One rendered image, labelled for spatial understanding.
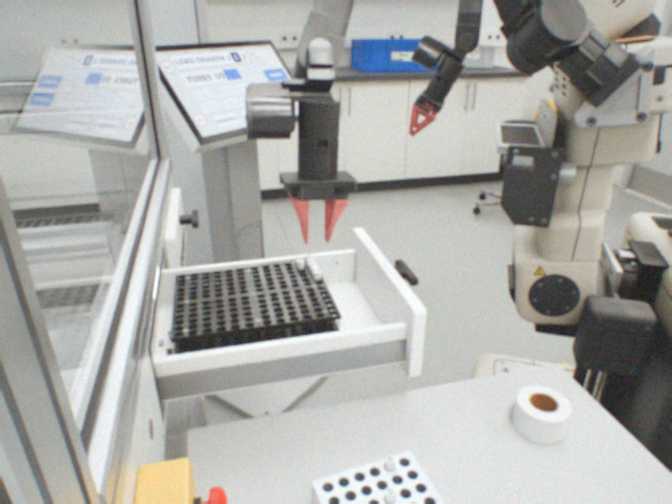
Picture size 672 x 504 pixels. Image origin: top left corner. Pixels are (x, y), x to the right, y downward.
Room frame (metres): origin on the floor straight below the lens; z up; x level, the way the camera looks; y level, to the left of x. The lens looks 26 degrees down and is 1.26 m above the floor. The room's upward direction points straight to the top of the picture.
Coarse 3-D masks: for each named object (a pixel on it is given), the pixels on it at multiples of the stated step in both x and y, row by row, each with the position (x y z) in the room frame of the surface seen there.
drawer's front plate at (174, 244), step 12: (180, 192) 1.02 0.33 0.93; (180, 204) 0.97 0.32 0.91; (168, 216) 0.87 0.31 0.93; (168, 228) 0.81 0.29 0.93; (180, 228) 0.88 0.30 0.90; (168, 240) 0.76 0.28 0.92; (180, 240) 0.85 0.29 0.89; (168, 252) 0.76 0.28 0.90; (180, 252) 0.81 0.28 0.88; (168, 264) 0.76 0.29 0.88; (180, 264) 0.78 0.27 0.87
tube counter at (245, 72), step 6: (246, 66) 1.65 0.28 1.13; (252, 66) 1.67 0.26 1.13; (216, 72) 1.54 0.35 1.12; (222, 72) 1.56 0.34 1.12; (228, 72) 1.57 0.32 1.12; (234, 72) 1.59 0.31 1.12; (240, 72) 1.61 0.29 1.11; (246, 72) 1.63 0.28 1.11; (252, 72) 1.65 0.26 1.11; (258, 72) 1.67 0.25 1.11; (216, 78) 1.52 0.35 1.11; (222, 78) 1.54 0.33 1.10; (228, 78) 1.55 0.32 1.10; (234, 78) 1.57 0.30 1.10; (240, 78) 1.59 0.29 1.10; (246, 78) 1.61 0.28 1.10; (252, 78) 1.63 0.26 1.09
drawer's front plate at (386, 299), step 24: (360, 240) 0.76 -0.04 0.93; (360, 264) 0.76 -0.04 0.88; (384, 264) 0.66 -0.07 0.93; (360, 288) 0.75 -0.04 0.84; (384, 288) 0.64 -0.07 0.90; (408, 288) 0.59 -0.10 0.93; (384, 312) 0.63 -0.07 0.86; (408, 312) 0.55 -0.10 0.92; (408, 336) 0.54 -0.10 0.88; (408, 360) 0.54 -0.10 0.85
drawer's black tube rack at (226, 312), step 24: (288, 264) 0.73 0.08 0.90; (192, 288) 0.65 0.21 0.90; (216, 288) 0.64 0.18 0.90; (240, 288) 0.65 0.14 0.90; (264, 288) 0.64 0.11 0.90; (288, 288) 0.64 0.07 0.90; (312, 288) 0.64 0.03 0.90; (192, 312) 0.57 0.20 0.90; (216, 312) 0.58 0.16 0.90; (240, 312) 0.57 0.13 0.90; (264, 312) 0.58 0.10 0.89; (288, 312) 0.58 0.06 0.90; (312, 312) 0.57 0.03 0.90; (192, 336) 0.52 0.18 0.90; (216, 336) 0.53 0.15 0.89; (240, 336) 0.56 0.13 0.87; (264, 336) 0.57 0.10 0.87; (288, 336) 0.56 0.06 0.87
